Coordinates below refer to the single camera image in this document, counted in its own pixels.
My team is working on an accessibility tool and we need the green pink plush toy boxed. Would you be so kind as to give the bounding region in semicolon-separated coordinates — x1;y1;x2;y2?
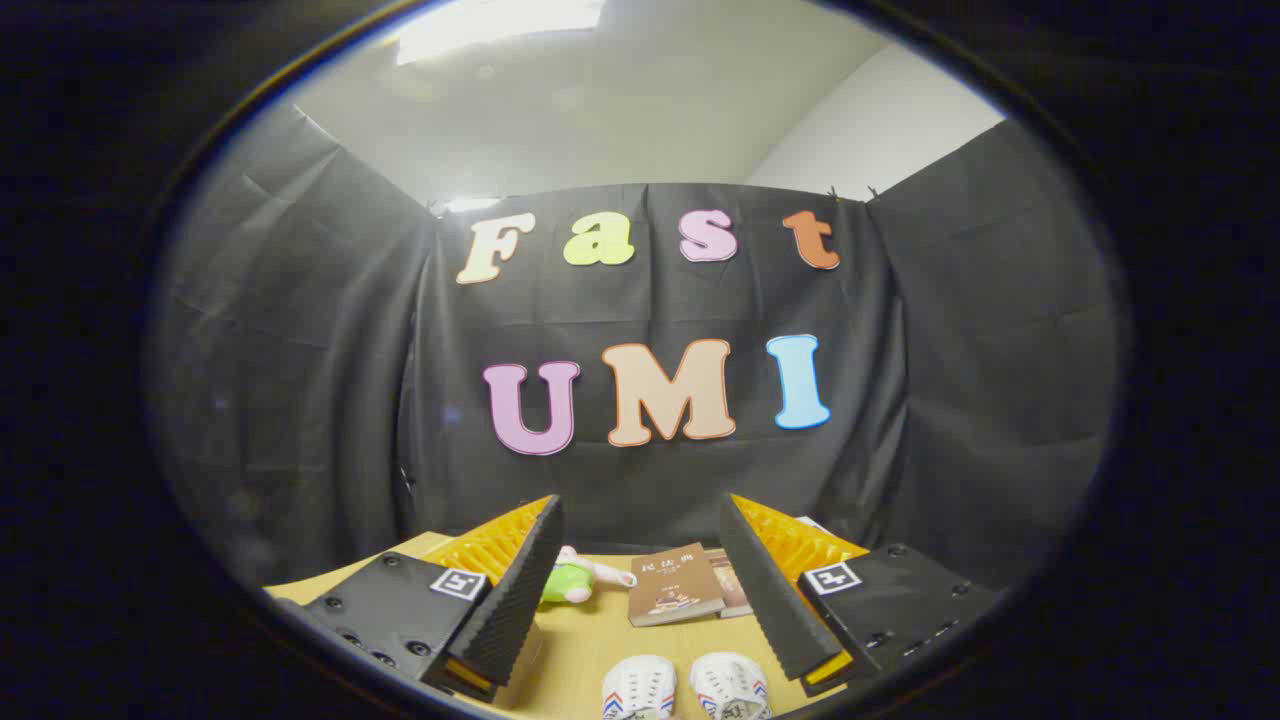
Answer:
540;545;638;605

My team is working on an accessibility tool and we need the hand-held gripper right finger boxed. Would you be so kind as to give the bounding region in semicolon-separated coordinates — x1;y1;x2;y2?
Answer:
719;492;1003;698

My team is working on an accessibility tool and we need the white shoe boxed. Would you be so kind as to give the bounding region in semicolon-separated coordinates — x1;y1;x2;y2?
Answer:
602;655;677;720
689;652;774;720

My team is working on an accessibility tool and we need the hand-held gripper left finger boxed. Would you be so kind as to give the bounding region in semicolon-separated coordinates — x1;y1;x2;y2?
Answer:
300;493;567;704

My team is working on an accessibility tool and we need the ceiling light panel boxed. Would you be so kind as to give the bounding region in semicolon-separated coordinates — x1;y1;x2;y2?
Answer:
395;0;608;67

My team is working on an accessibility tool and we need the pinkish brown cover book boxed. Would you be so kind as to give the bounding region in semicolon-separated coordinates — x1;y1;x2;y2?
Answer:
705;548;754;619

